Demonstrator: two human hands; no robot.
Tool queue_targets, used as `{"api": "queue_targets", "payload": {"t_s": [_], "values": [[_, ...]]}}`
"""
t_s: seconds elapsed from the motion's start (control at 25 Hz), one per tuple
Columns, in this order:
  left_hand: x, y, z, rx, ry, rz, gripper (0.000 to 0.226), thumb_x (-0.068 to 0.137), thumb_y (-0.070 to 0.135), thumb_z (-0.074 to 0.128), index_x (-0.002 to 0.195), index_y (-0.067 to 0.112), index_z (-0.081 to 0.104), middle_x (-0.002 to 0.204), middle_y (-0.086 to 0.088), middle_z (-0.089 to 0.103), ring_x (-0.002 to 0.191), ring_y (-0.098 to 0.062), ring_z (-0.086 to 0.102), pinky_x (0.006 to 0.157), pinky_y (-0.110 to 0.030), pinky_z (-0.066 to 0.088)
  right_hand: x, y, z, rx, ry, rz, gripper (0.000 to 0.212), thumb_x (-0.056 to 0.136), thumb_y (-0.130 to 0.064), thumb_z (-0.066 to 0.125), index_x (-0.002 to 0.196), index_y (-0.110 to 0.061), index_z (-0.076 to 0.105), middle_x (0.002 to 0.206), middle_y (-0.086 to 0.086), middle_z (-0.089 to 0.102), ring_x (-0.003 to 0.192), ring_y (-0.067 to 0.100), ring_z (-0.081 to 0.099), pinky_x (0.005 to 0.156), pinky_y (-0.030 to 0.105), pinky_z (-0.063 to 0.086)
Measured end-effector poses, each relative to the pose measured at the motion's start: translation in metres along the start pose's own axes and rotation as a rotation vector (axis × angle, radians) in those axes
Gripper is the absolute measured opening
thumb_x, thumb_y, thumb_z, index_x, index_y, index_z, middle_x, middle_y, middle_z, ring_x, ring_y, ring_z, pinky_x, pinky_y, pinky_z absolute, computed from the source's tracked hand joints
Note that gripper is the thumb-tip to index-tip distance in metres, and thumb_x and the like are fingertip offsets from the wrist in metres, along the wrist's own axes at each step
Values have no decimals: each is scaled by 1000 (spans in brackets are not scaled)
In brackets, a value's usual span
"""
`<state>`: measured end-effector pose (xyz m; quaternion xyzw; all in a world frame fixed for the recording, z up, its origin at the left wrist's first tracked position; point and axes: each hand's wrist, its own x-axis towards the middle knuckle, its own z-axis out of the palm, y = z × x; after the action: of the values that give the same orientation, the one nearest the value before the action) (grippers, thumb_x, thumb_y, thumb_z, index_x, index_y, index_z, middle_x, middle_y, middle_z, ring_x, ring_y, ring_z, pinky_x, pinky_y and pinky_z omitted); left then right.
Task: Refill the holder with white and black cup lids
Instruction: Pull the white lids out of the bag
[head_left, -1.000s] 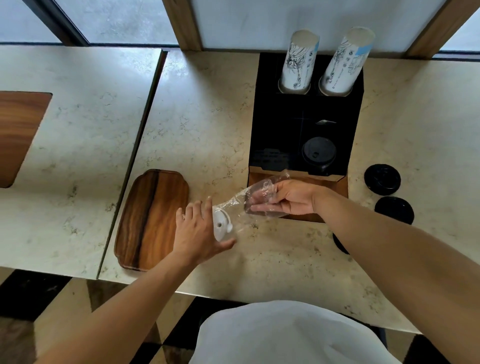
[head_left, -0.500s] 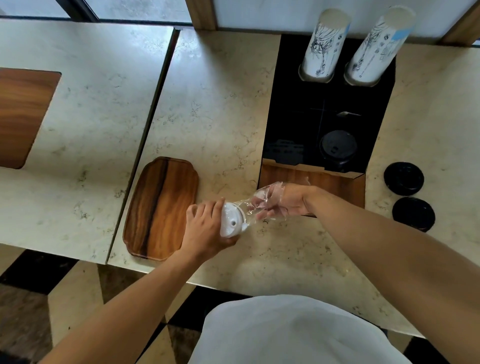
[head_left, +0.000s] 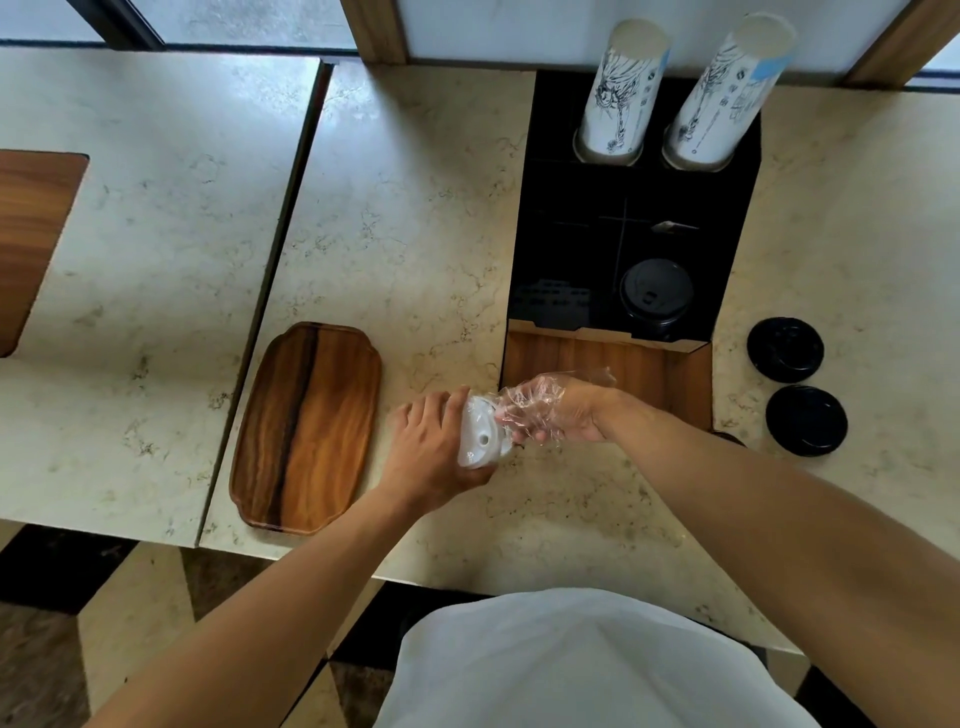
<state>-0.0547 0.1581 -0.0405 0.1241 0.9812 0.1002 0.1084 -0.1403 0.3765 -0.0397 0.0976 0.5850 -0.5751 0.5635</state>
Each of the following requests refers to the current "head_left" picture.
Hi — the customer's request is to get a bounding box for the person's left hand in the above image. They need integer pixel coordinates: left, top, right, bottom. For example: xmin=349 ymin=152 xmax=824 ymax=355
xmin=378 ymin=386 xmax=498 ymax=519

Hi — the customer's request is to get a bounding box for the person's right hand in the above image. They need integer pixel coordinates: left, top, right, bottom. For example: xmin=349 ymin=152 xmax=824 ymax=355
xmin=495 ymin=375 xmax=625 ymax=447

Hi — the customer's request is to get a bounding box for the white plastic cup lid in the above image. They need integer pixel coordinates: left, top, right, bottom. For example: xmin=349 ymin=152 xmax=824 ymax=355
xmin=456 ymin=393 xmax=516 ymax=471

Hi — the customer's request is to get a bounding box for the person's right forearm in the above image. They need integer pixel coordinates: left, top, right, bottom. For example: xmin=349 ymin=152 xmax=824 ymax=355
xmin=596 ymin=386 xmax=960 ymax=728

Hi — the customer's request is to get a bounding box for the person's left forearm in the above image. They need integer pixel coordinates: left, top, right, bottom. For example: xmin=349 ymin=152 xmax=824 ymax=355
xmin=86 ymin=482 xmax=445 ymax=728

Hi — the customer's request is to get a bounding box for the brown wooden serving tray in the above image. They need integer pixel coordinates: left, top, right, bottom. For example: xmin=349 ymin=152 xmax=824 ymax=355
xmin=228 ymin=321 xmax=384 ymax=536

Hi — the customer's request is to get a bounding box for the stack of black cup lids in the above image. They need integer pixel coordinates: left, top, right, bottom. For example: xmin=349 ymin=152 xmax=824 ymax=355
xmin=618 ymin=258 xmax=696 ymax=340

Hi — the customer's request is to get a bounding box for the black cup and lid organizer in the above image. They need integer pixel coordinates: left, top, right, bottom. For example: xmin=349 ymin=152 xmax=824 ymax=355
xmin=500 ymin=69 xmax=763 ymax=434

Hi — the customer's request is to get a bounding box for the person's white shirt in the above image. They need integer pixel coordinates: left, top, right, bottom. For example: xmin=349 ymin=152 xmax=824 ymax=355
xmin=373 ymin=588 xmax=824 ymax=728

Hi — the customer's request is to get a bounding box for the stack of printed paper cups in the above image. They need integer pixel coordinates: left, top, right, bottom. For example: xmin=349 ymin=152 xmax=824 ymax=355
xmin=573 ymin=18 xmax=673 ymax=166
xmin=662 ymin=12 xmax=798 ymax=173

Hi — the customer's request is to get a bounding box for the white back panel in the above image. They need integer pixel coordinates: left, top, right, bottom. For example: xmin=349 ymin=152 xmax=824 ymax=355
xmin=396 ymin=0 xmax=913 ymax=77

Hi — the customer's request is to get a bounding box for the wooden inset panel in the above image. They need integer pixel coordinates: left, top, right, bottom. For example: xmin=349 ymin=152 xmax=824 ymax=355
xmin=0 ymin=149 xmax=90 ymax=358

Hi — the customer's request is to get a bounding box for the wooden frame post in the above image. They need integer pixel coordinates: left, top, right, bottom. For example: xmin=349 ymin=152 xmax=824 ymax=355
xmin=843 ymin=0 xmax=948 ymax=90
xmin=339 ymin=0 xmax=411 ymax=66

